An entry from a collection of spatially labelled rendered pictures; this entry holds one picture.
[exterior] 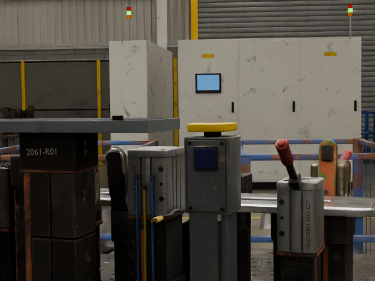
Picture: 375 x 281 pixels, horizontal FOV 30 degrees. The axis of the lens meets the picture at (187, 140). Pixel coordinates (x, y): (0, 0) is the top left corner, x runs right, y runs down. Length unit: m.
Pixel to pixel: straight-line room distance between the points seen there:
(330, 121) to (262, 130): 0.90
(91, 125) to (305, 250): 0.40
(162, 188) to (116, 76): 8.20
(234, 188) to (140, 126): 0.16
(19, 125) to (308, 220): 0.48
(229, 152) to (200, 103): 8.28
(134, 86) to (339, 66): 2.70
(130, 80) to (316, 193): 8.26
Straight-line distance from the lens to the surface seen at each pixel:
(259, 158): 3.22
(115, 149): 1.30
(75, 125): 1.05
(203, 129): 1.01
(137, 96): 9.33
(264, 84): 9.30
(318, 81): 9.36
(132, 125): 1.01
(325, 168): 1.48
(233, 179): 1.03
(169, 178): 1.22
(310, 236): 1.16
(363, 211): 1.26
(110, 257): 2.27
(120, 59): 9.39
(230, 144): 1.01
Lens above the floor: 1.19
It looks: 3 degrees down
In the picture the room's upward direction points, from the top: 1 degrees counter-clockwise
